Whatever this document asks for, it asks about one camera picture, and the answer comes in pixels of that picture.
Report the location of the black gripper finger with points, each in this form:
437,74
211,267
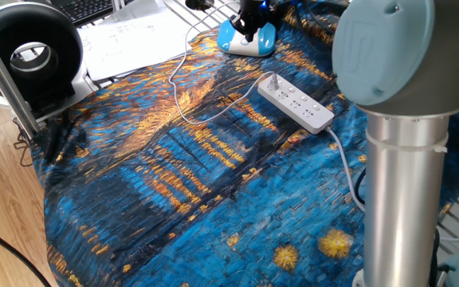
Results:
253,32
239,26

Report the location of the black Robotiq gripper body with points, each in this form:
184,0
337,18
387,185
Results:
253,12

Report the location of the white power strip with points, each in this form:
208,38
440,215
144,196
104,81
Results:
301,107

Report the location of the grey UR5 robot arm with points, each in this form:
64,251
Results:
405,119

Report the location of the blue and white desk lamp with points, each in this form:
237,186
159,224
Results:
265,40

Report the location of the black round object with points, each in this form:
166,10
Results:
199,4

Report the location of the white paper sheets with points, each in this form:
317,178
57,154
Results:
134,44

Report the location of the black computer keyboard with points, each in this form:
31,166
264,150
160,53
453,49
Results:
86,10

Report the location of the starry night painting tablecloth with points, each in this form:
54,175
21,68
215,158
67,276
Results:
213,207

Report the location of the black round duct fan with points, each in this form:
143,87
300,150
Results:
66,44

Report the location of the aluminium profile post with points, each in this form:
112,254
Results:
7,81

